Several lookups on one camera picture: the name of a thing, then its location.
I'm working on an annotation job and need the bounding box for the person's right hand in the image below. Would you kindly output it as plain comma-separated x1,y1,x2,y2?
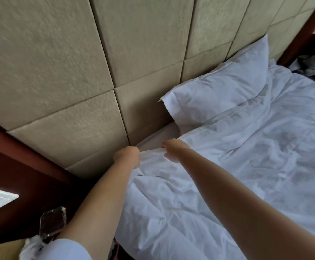
162,138,193,164

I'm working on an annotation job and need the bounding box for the person's left hand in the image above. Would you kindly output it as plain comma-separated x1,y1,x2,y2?
112,146,141,170

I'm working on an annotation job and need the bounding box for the white bed sheet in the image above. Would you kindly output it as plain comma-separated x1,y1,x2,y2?
136,121,182,152

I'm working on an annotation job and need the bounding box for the white duvet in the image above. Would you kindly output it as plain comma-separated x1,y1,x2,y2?
114,59,315,260

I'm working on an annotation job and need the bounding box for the white pillow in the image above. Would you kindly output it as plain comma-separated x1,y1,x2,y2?
158,34,271,130

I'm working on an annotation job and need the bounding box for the person's right forearm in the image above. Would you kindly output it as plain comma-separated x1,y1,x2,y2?
176,148,315,260

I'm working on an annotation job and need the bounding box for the person's left forearm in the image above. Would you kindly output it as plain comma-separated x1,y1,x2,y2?
55,162,136,260

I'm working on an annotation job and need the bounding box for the person's white shirt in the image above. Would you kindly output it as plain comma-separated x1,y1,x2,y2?
37,238,93,260

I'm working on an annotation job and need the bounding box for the clear glass ashtray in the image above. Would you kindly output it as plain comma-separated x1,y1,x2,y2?
39,205,68,240

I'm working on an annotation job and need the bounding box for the beige padded headboard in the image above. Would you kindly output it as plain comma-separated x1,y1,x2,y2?
0,0,315,179

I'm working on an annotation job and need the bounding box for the beige telephone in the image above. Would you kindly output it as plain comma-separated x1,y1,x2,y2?
0,239,27,260

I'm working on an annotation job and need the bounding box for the dark wooden wall panel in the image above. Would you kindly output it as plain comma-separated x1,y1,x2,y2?
277,0,315,67
0,116,88,247

